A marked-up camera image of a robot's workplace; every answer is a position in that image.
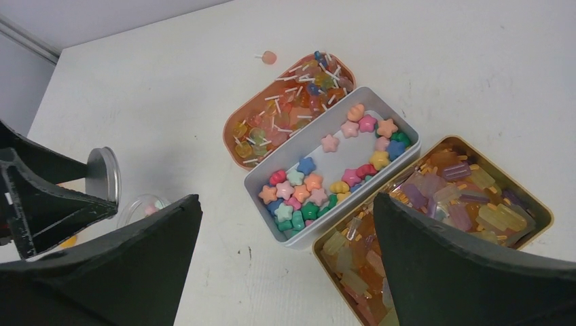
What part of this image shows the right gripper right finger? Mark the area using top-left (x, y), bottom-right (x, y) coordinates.
top-left (374, 193), bottom-right (575, 325)

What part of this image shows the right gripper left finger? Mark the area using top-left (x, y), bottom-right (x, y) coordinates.
top-left (1, 194), bottom-right (202, 325)

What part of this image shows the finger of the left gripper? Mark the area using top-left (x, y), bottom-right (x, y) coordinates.
top-left (1, 148), bottom-right (118, 259)
top-left (1, 120), bottom-right (88, 184)

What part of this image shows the orange plastic scoop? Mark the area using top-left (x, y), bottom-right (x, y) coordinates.
top-left (58, 235), bottom-right (78, 249)

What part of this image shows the silver round jar lid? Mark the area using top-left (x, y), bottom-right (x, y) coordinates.
top-left (85, 147), bottom-right (122, 206)

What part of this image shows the clear plastic jar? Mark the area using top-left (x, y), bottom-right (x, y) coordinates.
top-left (116, 194), bottom-right (170, 229)

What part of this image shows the yellow gummy candy tin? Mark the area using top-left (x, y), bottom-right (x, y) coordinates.
top-left (312, 136), bottom-right (575, 325)

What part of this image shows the grey star candy tin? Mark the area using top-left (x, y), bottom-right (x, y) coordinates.
top-left (244, 86), bottom-right (421, 250)

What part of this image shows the pink oval lollipop tin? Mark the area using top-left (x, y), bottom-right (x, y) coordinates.
top-left (223, 52), bottom-right (357, 170)

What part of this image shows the loose pink lollipop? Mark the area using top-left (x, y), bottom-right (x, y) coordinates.
top-left (253, 50), bottom-right (277, 65)

